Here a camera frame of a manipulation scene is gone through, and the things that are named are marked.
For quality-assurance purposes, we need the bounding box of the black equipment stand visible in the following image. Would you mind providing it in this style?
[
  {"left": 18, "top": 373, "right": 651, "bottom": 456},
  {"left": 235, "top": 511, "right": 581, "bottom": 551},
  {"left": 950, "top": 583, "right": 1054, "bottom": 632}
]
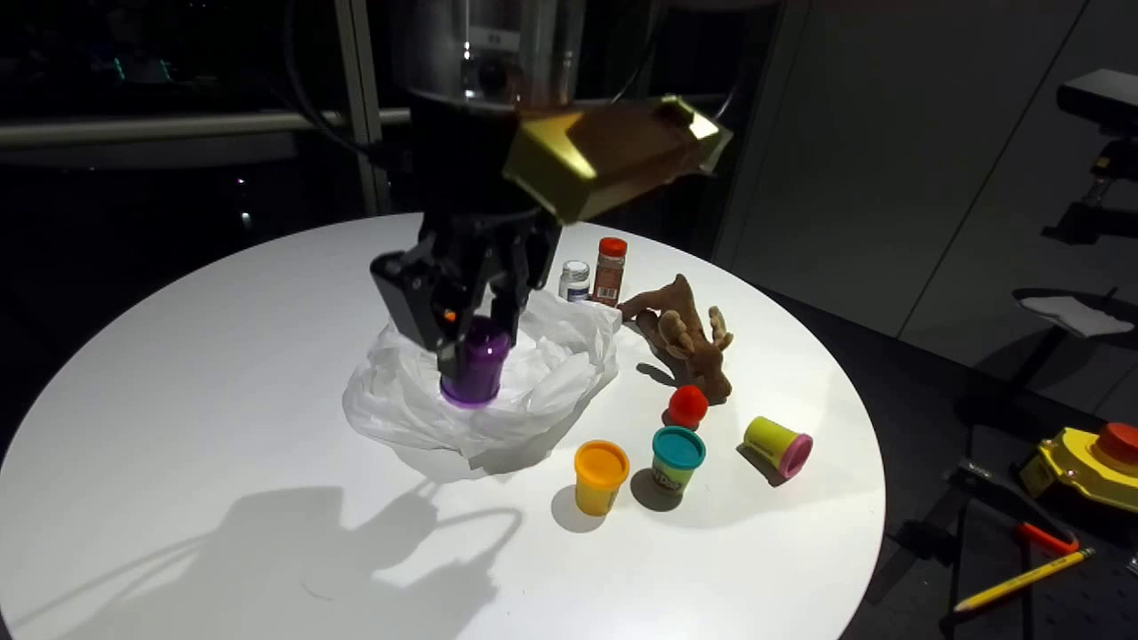
[{"left": 1040, "top": 64, "right": 1138, "bottom": 249}]

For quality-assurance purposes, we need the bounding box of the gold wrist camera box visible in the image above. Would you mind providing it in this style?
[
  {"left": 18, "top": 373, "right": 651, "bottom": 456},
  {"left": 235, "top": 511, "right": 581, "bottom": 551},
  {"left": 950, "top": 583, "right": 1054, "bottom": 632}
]
[{"left": 501, "top": 93, "right": 738, "bottom": 229}]

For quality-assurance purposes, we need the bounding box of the yellow emergency stop box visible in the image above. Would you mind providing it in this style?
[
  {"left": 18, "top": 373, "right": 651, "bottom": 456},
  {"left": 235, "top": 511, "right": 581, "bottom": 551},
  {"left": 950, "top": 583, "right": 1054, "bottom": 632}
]
[{"left": 1016, "top": 421, "right": 1138, "bottom": 515}]

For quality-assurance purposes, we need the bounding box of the blue toy cup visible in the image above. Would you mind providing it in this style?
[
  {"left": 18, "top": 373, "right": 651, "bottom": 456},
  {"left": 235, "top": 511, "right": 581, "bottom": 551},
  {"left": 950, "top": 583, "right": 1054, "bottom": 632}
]
[{"left": 649, "top": 422, "right": 710, "bottom": 499}]

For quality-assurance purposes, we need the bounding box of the brown plush animal toy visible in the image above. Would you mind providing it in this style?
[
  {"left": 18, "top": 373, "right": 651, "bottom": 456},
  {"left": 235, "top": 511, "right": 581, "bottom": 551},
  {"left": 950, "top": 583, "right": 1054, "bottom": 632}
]
[{"left": 617, "top": 271, "right": 738, "bottom": 409}]

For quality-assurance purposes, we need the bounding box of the white plastic bag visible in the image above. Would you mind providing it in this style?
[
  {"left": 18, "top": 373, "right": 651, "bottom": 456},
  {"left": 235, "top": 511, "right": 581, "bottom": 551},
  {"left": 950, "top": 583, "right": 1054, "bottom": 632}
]
[{"left": 337, "top": 288, "right": 625, "bottom": 480}]

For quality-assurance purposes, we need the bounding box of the purple play-doh tub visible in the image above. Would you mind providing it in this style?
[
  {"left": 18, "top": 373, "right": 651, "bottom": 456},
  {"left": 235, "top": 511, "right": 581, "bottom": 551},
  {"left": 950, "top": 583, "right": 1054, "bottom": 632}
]
[{"left": 437, "top": 322, "right": 516, "bottom": 412}]

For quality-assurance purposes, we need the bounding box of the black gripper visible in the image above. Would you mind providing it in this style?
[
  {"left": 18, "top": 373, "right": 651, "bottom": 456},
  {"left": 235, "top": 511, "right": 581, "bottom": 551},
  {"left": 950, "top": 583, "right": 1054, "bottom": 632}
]
[{"left": 367, "top": 211, "right": 567, "bottom": 354}]

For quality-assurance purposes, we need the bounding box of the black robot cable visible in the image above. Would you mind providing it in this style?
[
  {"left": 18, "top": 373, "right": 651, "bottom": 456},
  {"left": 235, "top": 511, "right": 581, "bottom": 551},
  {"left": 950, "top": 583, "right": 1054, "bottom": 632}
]
[{"left": 281, "top": 0, "right": 367, "bottom": 152}]

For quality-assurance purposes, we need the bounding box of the spice jar red lid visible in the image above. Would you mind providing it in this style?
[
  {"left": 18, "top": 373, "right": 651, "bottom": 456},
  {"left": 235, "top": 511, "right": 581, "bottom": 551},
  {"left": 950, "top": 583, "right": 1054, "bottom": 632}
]
[{"left": 592, "top": 234, "right": 635, "bottom": 309}]

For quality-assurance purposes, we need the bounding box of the grey horizontal window rail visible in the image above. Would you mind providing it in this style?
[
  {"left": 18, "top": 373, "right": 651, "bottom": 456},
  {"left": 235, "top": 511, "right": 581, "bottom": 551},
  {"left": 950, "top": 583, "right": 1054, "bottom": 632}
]
[{"left": 0, "top": 105, "right": 413, "bottom": 152}]

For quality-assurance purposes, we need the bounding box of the yellow tub yellow lid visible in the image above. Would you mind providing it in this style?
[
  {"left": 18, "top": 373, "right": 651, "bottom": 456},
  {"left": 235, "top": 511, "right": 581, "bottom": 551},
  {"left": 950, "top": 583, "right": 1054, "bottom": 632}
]
[{"left": 568, "top": 436, "right": 635, "bottom": 520}]

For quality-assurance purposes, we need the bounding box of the green tub pink lid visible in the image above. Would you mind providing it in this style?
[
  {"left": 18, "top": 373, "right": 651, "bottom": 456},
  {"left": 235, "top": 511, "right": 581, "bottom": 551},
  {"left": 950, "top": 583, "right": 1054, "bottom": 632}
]
[{"left": 741, "top": 412, "right": 818, "bottom": 482}]

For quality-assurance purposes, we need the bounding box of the yellow pencil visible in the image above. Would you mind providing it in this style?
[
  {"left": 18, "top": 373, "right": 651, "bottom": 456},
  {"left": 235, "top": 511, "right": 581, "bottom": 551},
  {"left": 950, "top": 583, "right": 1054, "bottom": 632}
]
[{"left": 950, "top": 545, "right": 1099, "bottom": 617}]

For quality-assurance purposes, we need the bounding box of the white paper sheet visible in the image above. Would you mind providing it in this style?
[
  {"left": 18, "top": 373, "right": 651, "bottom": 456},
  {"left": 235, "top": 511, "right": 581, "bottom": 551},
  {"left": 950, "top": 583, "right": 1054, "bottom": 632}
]
[{"left": 1013, "top": 288, "right": 1138, "bottom": 341}]

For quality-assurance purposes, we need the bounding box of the grey window post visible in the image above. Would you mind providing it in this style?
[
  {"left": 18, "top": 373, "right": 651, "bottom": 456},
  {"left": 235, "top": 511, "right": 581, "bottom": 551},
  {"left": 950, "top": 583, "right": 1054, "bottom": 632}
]
[{"left": 331, "top": 0, "right": 394, "bottom": 216}]

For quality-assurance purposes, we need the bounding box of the red play-doh tub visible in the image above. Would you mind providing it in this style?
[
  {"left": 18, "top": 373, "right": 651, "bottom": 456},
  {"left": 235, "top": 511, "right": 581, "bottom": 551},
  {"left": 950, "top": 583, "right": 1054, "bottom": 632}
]
[{"left": 663, "top": 380, "right": 715, "bottom": 435}]

